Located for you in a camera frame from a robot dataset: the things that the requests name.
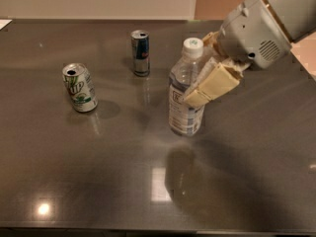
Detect blue silver redbull can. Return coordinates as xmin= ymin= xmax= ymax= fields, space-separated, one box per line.
xmin=130 ymin=30 xmax=150 ymax=77

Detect clear plastic water bottle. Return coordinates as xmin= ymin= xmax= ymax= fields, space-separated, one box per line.
xmin=169 ymin=38 xmax=204 ymax=136

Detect white green 7up can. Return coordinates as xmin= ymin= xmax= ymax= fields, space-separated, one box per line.
xmin=62 ymin=63 xmax=98 ymax=113

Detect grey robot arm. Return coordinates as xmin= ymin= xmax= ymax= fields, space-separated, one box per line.
xmin=183 ymin=0 xmax=316 ymax=108

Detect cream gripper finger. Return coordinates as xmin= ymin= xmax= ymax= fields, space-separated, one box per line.
xmin=183 ymin=56 xmax=250 ymax=108
xmin=202 ymin=32 xmax=226 ymax=57

